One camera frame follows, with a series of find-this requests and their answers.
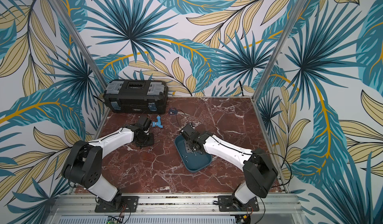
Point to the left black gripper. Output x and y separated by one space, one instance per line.
150 142

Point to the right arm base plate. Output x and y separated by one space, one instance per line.
228 203

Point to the black plastic toolbox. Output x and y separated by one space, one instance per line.
133 96

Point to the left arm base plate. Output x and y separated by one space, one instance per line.
117 205

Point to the aluminium front rail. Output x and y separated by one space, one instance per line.
177 204

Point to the blue toy drill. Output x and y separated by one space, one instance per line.
158 122

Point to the teal plastic storage tray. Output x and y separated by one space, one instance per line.
193 161

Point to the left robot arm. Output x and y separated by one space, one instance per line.
83 165

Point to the blue handled scissors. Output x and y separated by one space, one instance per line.
174 111

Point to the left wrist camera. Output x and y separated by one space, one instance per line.
144 123

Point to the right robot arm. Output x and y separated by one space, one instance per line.
257 167

